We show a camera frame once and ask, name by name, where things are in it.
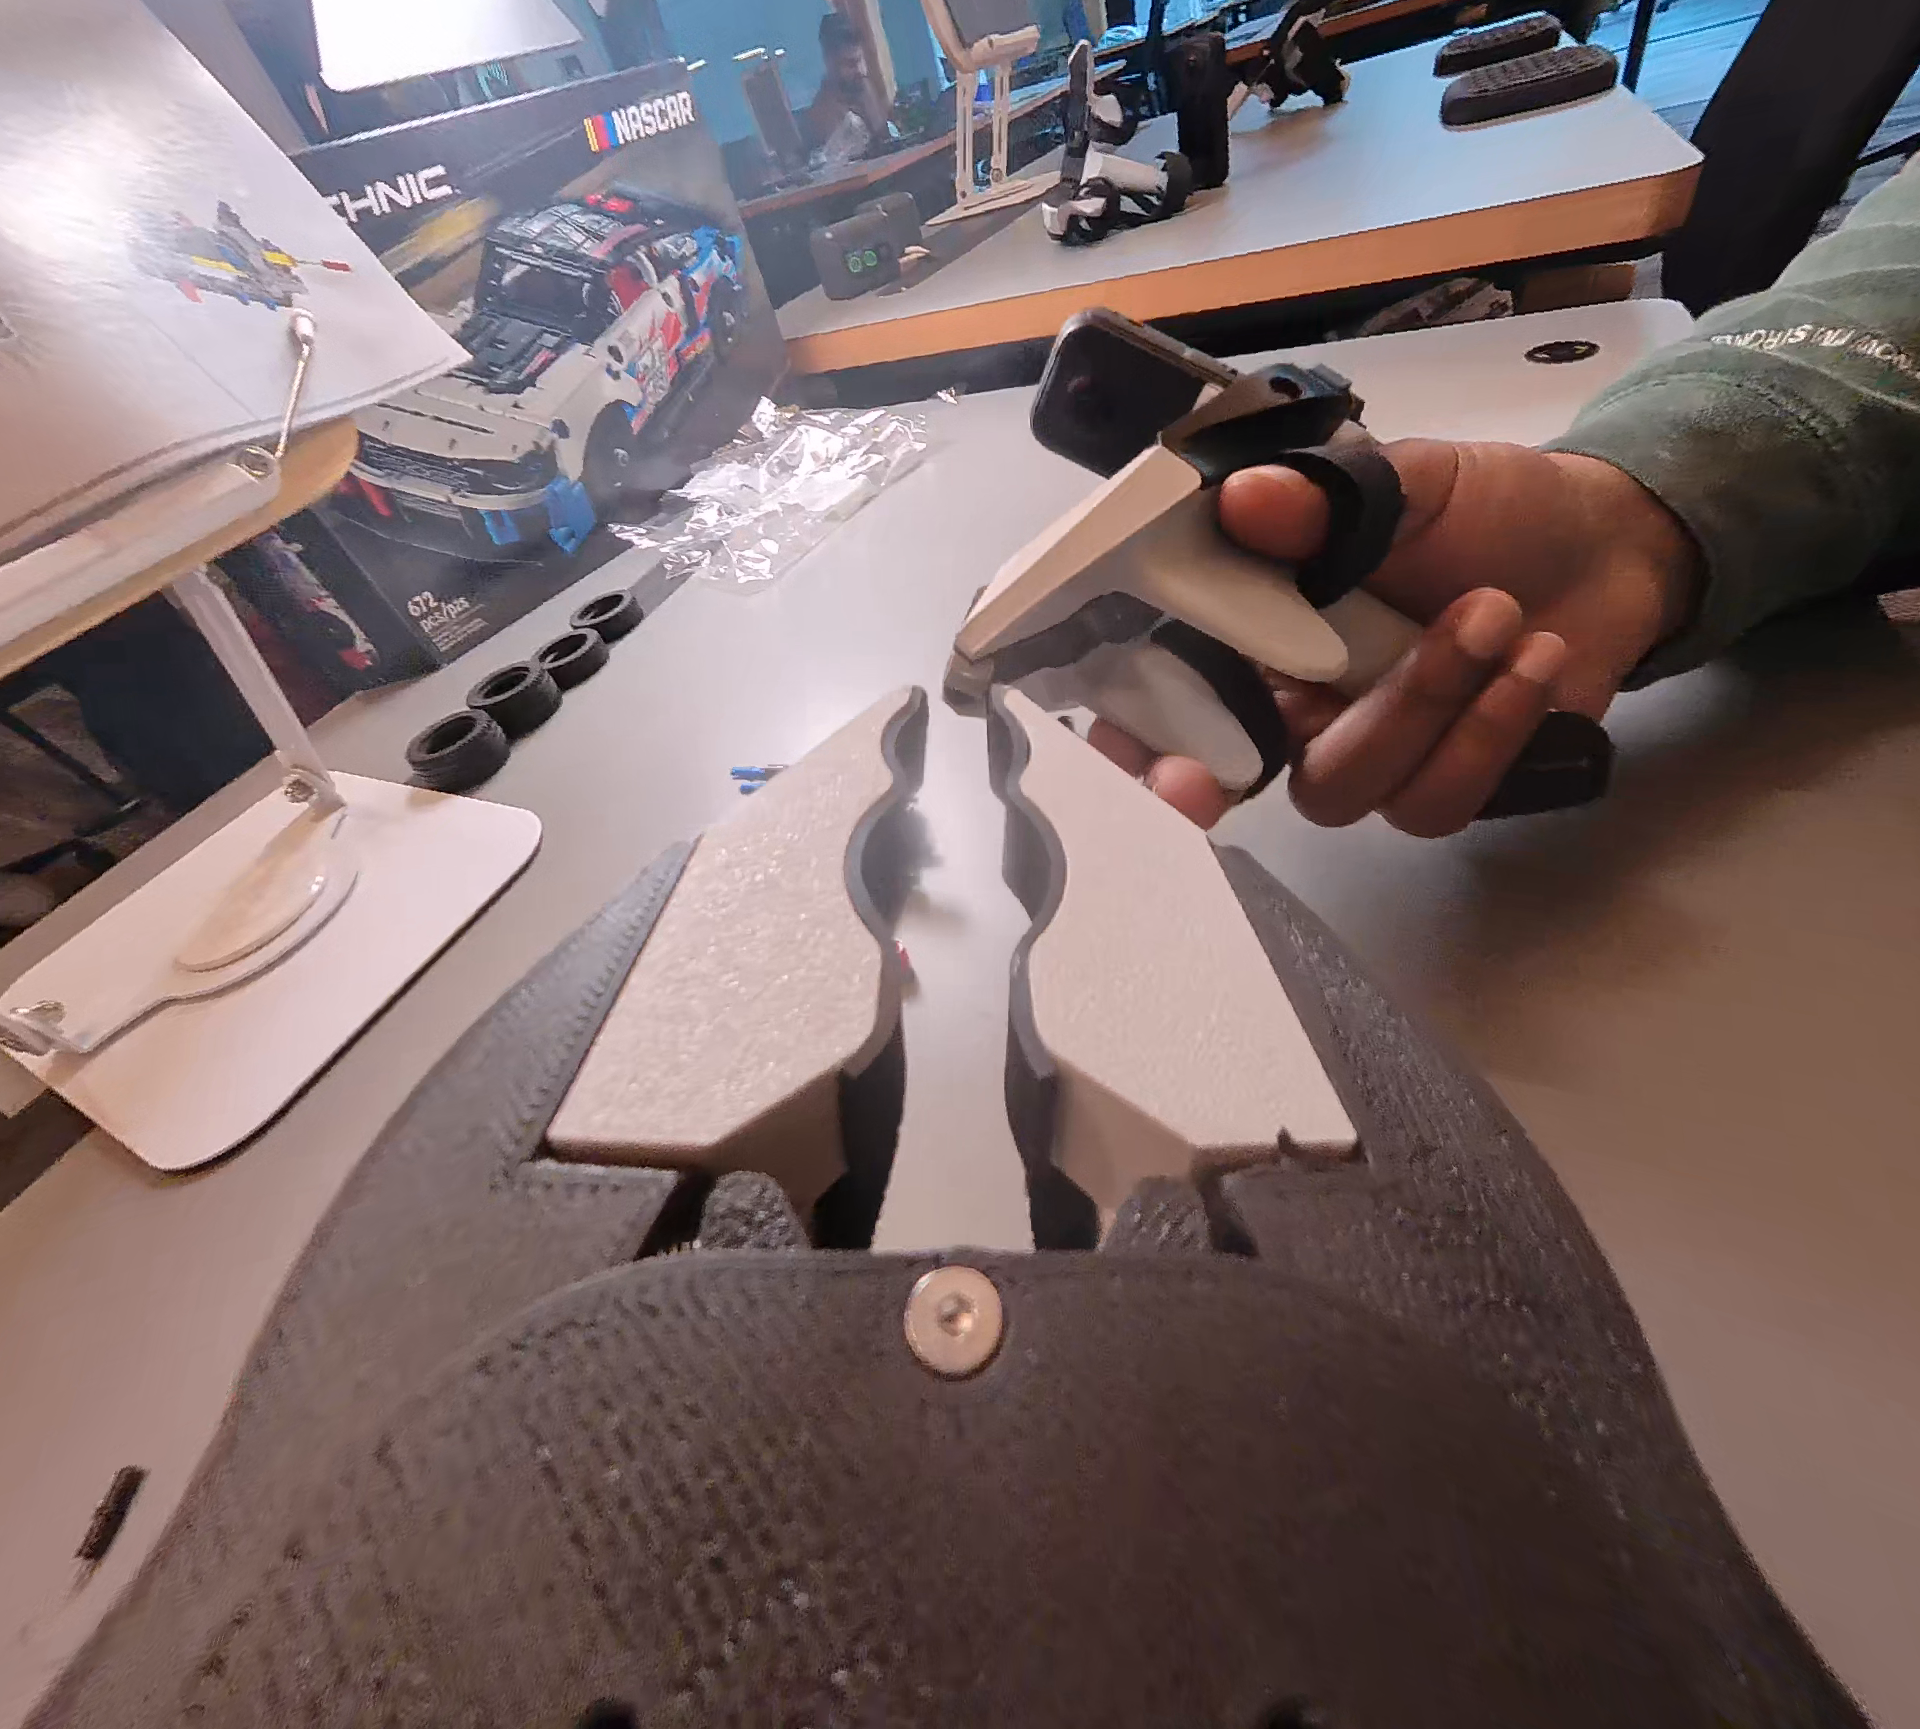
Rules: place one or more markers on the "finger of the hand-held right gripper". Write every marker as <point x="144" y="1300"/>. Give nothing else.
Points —
<point x="1079" y="559"/>

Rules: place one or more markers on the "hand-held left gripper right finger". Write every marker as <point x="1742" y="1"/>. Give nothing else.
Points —
<point x="1185" y="1010"/>

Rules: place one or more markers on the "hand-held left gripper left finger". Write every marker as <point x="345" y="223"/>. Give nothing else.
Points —
<point x="733" y="994"/>

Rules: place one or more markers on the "person's right forearm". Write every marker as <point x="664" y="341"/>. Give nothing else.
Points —
<point x="1799" y="439"/>

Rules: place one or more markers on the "black lego tire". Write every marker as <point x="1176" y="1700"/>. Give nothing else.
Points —
<point x="612" y="615"/>
<point x="450" y="750"/>
<point x="512" y="697"/>
<point x="573" y="655"/>

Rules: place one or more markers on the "lego set box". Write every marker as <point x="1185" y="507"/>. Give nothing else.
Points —
<point x="569" y="304"/>

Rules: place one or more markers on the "person's right hand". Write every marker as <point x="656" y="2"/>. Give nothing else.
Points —
<point x="1499" y="559"/>

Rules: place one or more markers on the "black white hand-held device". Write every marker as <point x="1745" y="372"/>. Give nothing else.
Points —
<point x="1117" y="201"/>

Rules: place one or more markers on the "black upright device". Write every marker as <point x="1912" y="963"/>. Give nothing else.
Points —
<point x="1200" y="109"/>

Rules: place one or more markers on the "clear plastic bag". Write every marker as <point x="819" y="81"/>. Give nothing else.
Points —
<point x="794" y="484"/>

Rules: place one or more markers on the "wood-edged grey table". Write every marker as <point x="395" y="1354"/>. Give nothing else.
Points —
<point x="1349" y="170"/>

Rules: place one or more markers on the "black box with green lights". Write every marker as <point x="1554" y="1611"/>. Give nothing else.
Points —
<point x="867" y="251"/>

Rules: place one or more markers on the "black table grommet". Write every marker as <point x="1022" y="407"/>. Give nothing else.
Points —
<point x="1561" y="348"/>

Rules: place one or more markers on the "white book stand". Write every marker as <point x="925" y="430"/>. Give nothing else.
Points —
<point x="299" y="949"/>

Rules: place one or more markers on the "black oval pad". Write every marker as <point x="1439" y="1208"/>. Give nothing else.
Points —
<point x="1499" y="44"/>
<point x="1531" y="89"/>

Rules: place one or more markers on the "black chair back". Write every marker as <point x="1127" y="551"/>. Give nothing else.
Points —
<point x="1785" y="79"/>

